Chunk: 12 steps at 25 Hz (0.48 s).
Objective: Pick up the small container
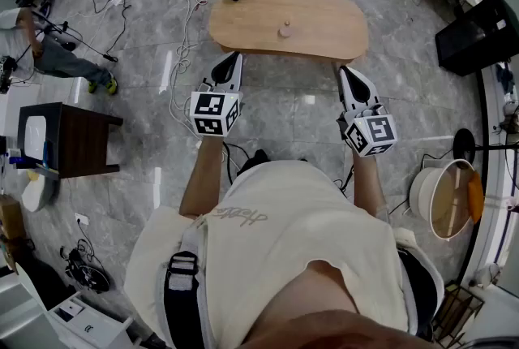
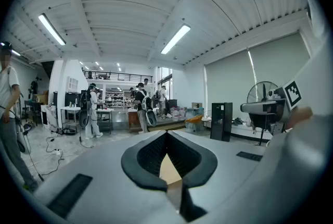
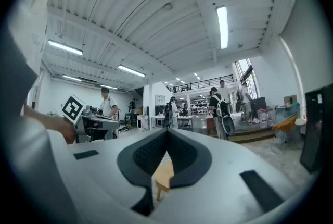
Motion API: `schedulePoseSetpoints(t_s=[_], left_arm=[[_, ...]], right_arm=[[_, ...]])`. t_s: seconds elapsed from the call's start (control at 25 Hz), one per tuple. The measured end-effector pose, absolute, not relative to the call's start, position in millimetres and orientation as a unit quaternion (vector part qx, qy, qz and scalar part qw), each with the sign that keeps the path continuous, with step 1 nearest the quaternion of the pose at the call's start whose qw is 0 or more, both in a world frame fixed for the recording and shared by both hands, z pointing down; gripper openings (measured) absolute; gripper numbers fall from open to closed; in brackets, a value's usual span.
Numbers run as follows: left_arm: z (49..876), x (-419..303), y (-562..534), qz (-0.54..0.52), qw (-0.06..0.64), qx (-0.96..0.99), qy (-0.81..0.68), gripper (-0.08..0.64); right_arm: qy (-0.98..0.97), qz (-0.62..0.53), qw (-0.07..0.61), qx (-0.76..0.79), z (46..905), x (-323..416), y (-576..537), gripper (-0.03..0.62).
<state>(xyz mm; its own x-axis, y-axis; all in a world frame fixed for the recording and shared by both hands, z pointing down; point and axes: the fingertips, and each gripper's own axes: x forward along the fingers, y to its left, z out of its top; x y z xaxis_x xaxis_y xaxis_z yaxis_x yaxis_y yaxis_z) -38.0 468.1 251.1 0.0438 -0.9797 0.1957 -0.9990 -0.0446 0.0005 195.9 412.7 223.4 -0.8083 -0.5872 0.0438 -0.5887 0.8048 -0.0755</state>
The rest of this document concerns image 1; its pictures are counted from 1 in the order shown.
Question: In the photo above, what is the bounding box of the black standing fan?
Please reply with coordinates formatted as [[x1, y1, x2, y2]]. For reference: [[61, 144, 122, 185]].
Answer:
[[452, 127, 519, 165]]

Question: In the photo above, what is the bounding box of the long white cable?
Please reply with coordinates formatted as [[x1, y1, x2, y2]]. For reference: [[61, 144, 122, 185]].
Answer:
[[167, 0, 208, 137]]

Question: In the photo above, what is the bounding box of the black tripod stand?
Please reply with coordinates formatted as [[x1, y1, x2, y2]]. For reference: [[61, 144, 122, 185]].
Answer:
[[31, 9, 119, 63]]

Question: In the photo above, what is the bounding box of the person's left forearm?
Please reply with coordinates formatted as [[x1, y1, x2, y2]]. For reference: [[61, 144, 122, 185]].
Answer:
[[179, 135, 226, 218]]

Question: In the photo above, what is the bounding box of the round wooden table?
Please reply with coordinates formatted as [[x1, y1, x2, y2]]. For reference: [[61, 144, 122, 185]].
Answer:
[[208, 0, 371, 65]]

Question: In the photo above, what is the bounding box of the black shoulder strap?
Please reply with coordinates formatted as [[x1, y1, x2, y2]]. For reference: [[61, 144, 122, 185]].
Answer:
[[163, 251, 208, 349]]

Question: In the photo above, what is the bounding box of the black cable bundle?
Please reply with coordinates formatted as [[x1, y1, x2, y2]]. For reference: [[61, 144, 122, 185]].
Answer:
[[59, 244, 111, 295]]

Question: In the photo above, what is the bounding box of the white round drum table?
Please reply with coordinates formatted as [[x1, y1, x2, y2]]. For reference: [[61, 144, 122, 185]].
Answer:
[[408, 158, 479, 242]]

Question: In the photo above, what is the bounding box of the person's cream t-shirt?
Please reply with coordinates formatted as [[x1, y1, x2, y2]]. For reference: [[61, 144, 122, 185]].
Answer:
[[123, 159, 446, 349]]

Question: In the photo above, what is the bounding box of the person's black shoe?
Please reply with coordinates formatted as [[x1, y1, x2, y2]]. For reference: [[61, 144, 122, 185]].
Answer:
[[237, 149, 272, 178]]

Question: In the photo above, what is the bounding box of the white tray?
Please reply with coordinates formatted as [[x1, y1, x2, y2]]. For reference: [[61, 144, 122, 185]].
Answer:
[[24, 114, 49, 161]]

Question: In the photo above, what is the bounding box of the black metal rack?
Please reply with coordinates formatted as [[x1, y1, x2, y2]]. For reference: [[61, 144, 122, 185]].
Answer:
[[431, 284, 486, 349]]

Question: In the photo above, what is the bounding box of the person's right forearm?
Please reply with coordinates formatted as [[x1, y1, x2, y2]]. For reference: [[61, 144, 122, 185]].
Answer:
[[350, 150, 391, 223]]

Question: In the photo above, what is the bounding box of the orange cushion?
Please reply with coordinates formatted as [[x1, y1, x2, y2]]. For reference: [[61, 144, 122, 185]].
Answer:
[[467, 170, 486, 225]]

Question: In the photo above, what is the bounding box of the white low cabinet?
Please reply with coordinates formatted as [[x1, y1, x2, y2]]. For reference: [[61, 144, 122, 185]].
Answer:
[[47, 290, 135, 349]]

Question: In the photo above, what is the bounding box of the dark wooden side table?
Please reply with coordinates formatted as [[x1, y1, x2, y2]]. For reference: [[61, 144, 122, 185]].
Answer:
[[17, 101, 124, 179]]

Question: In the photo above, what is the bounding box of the black glass-door cabinet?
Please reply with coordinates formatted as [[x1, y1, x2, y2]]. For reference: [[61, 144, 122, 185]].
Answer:
[[434, 0, 519, 77]]

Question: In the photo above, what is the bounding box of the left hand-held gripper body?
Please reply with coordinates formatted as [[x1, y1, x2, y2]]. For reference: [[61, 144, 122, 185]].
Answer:
[[188, 80, 245, 137]]

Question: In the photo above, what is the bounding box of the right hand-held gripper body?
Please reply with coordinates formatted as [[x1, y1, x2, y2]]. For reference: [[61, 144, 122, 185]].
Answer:
[[335, 101, 399, 158]]

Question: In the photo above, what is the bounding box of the person's head and neck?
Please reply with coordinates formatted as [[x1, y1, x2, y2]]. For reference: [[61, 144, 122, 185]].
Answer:
[[238, 257, 441, 349]]

